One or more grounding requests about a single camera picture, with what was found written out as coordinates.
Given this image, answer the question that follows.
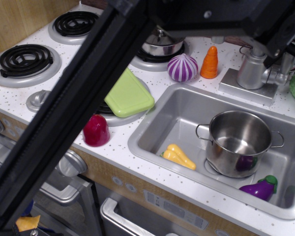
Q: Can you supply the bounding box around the silver stove knob left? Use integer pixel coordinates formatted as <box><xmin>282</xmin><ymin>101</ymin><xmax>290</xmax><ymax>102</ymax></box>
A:
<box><xmin>26</xmin><ymin>90</ymin><xmax>51</xmax><ymax>113</ymax></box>

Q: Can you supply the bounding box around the silver toy faucet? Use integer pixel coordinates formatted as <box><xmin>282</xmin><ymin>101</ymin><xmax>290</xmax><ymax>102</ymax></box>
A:
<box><xmin>218</xmin><ymin>47</ymin><xmax>278</xmax><ymax>106</ymax></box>

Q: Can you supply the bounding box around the silver faucet lever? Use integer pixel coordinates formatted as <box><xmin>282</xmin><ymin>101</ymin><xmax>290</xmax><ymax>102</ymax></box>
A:
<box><xmin>261</xmin><ymin>53</ymin><xmax>295</xmax><ymax>86</ymax></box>

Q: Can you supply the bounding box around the red toy vegetable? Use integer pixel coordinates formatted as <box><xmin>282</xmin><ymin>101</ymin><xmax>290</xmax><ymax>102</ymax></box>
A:
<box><xmin>82</xmin><ymin>114</ymin><xmax>110</xmax><ymax>147</ymax></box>

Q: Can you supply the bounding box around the yellow cloth on floor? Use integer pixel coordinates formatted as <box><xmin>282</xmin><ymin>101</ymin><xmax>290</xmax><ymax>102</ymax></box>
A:
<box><xmin>16</xmin><ymin>215</ymin><xmax>40</xmax><ymax>232</ymax></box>

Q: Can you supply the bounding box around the front left black burner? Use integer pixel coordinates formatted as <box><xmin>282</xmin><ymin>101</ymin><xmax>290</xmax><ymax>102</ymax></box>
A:
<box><xmin>0</xmin><ymin>44</ymin><xmax>61</xmax><ymax>88</ymax></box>

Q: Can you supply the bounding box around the purple striped toy onion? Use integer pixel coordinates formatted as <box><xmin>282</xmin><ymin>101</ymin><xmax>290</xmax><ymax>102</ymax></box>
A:
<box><xmin>167</xmin><ymin>54</ymin><xmax>198</xmax><ymax>82</ymax></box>

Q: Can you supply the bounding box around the yellow toy squash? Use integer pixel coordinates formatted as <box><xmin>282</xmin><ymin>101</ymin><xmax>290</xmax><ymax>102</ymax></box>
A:
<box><xmin>160</xmin><ymin>144</ymin><xmax>196</xmax><ymax>170</ymax></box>

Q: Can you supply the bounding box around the orange toy carrot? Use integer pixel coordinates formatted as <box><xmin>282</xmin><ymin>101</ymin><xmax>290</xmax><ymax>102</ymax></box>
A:
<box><xmin>200</xmin><ymin>46</ymin><xmax>218</xmax><ymax>79</ymax></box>

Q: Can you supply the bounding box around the purple toy eggplant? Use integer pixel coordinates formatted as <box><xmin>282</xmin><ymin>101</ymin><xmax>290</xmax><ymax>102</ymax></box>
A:
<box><xmin>239</xmin><ymin>175</ymin><xmax>278</xmax><ymax>201</ymax></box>

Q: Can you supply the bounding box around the silver sink basin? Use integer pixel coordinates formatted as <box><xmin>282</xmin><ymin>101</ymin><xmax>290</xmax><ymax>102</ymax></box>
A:
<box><xmin>128</xmin><ymin>84</ymin><xmax>295</xmax><ymax>220</ymax></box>

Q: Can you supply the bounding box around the black burner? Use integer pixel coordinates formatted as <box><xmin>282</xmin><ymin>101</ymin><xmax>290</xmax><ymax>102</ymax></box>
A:
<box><xmin>130</xmin><ymin>41</ymin><xmax>189</xmax><ymax>72</ymax></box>
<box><xmin>0</xmin><ymin>44</ymin><xmax>61</xmax><ymax>88</ymax></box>
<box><xmin>96</xmin><ymin>78</ymin><xmax>149</xmax><ymax>127</ymax></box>
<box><xmin>48</xmin><ymin>11</ymin><xmax>99</xmax><ymax>45</ymax></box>

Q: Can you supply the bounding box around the silver oven knob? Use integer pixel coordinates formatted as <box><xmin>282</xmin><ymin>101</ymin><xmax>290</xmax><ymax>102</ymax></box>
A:
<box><xmin>56</xmin><ymin>150</ymin><xmax>88</xmax><ymax>177</ymax></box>

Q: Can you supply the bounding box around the front right black burner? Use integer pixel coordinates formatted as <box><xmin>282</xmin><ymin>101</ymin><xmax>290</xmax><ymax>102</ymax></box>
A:
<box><xmin>96</xmin><ymin>78</ymin><xmax>149</xmax><ymax>127</ymax></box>

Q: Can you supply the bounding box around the silver oven door handle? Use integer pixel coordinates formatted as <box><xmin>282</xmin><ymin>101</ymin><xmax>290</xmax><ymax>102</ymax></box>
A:
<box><xmin>39</xmin><ymin>183</ymin><xmax>80</xmax><ymax>207</ymax></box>

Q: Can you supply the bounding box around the green cutting board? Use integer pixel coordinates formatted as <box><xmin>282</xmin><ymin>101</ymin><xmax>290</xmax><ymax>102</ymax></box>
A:
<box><xmin>104</xmin><ymin>68</ymin><xmax>154</xmax><ymax>118</ymax></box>

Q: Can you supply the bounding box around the back left black burner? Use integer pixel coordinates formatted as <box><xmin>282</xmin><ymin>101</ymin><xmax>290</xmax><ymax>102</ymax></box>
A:
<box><xmin>48</xmin><ymin>11</ymin><xmax>99</xmax><ymax>45</ymax></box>

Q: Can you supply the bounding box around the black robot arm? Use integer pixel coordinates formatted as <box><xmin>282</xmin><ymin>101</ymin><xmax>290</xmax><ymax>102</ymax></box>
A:
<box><xmin>0</xmin><ymin>0</ymin><xmax>295</xmax><ymax>236</ymax></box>

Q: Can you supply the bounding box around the large steel pot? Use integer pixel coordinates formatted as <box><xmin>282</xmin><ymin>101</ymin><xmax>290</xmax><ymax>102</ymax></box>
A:
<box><xmin>195</xmin><ymin>110</ymin><xmax>285</xmax><ymax>178</ymax></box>

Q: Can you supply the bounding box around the small lidded steel pot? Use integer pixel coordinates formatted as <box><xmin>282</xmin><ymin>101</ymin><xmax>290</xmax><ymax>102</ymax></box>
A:
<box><xmin>141</xmin><ymin>28</ymin><xmax>185</xmax><ymax>57</ymax></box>

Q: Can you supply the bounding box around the back right black burner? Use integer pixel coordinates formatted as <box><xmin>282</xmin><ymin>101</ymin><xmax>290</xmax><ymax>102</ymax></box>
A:
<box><xmin>130</xmin><ymin>41</ymin><xmax>189</xmax><ymax>72</ymax></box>

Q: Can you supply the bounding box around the silver dishwasher handle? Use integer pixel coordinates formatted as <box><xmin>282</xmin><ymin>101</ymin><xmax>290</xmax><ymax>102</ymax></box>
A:
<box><xmin>100</xmin><ymin>198</ymin><xmax>164</xmax><ymax>236</ymax></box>

